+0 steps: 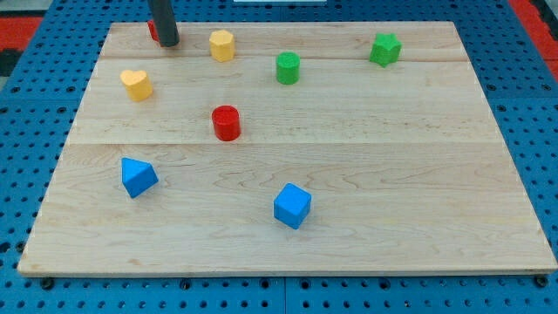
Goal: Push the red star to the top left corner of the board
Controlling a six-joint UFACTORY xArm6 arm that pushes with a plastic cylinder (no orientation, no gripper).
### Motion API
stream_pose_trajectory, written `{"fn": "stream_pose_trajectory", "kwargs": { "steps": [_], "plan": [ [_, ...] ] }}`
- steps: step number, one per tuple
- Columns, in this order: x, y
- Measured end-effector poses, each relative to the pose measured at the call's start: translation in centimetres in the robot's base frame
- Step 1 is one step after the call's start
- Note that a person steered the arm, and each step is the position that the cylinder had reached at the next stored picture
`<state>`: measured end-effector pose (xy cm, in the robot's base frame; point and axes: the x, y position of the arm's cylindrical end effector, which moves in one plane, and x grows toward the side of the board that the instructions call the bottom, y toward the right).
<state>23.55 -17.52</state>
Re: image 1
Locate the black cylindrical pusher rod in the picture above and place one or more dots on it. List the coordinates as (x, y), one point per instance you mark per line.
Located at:
(164, 23)

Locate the red star block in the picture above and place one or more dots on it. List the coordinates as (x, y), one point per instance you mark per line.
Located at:
(153, 31)

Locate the wooden board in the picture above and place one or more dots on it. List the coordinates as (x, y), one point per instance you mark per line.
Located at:
(408, 171)

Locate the green star block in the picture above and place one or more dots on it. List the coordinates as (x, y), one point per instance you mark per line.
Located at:
(385, 49)

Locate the yellow hexagon block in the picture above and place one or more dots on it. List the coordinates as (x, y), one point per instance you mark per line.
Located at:
(222, 45)

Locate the yellow heart block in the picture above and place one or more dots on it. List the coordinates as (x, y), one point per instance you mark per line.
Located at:
(137, 84)

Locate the red cylinder block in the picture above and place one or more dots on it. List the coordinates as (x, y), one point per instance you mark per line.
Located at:
(226, 123)

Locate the green cylinder block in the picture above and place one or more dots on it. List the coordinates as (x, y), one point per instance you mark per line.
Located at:
(287, 68)

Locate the blue triangular prism block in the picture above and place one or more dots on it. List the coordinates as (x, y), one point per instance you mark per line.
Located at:
(137, 176)

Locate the blue cube block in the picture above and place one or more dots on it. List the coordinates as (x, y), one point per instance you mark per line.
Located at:
(292, 205)

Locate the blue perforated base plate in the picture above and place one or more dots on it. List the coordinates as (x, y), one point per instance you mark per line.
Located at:
(42, 95)

